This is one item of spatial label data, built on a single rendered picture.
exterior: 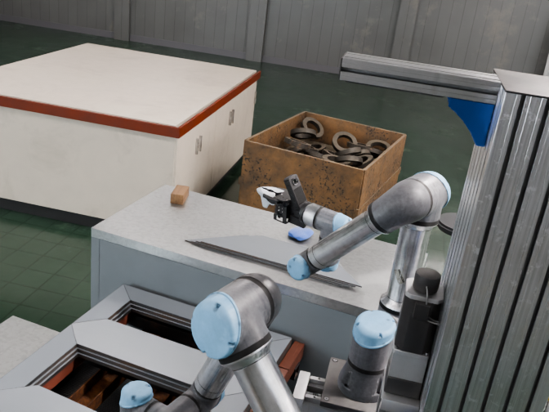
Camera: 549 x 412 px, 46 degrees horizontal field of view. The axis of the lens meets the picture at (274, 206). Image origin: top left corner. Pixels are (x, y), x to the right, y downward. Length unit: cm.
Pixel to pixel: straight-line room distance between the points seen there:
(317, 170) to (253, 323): 331
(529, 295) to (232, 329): 61
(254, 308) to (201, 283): 129
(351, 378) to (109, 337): 93
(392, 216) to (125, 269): 136
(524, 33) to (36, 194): 903
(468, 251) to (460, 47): 1077
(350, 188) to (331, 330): 216
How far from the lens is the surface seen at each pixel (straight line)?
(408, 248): 186
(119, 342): 239
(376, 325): 187
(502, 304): 143
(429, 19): 1200
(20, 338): 263
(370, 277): 257
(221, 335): 125
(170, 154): 465
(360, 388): 193
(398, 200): 170
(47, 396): 218
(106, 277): 281
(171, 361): 230
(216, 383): 158
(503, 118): 128
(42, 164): 515
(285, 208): 207
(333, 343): 247
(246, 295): 129
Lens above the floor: 224
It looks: 23 degrees down
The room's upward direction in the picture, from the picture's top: 7 degrees clockwise
